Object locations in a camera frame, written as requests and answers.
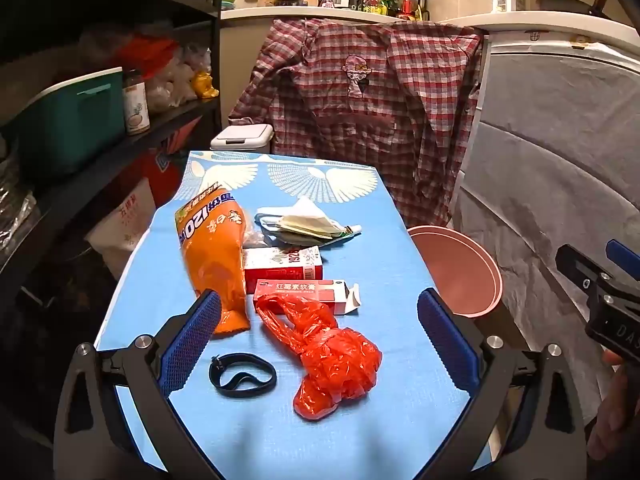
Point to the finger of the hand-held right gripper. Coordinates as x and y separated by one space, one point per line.
625 257
582 270

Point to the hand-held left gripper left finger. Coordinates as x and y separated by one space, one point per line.
192 340

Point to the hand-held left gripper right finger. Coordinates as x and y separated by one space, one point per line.
445 340

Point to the black elastic band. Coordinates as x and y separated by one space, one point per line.
223 388

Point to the pink bin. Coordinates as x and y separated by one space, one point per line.
460 270

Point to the orange snack packet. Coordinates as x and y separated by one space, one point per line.
215 255

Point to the red plastic bag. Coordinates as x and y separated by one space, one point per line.
340 360

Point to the large red white carton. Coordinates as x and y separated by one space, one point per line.
280 270

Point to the small red white box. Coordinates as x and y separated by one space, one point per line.
300 290

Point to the clear plastic wrapper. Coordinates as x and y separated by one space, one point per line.
256 239

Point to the white tissue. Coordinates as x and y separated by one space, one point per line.
305 212

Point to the person's right hand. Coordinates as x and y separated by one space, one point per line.
617 400

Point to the grey cover cloth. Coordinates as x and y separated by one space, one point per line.
540 160

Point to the white printed sack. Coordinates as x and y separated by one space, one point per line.
122 230

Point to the blue printed tablecloth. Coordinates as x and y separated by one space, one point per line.
350 200

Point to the red orange carton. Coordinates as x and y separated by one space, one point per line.
150 175

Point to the white lidded bin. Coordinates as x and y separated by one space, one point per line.
240 136

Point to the black shelf rack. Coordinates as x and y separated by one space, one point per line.
165 121

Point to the red plaid shirt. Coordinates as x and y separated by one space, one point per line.
350 125

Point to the seasoning jar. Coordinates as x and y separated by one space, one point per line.
136 110

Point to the green storage box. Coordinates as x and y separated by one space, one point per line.
70 125

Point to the yellow figurine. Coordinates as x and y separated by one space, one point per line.
205 85

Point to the white plastic bags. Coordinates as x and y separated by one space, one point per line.
175 80

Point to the white counter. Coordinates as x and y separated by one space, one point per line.
500 20

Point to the red bag on shelf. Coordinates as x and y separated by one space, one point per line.
145 55

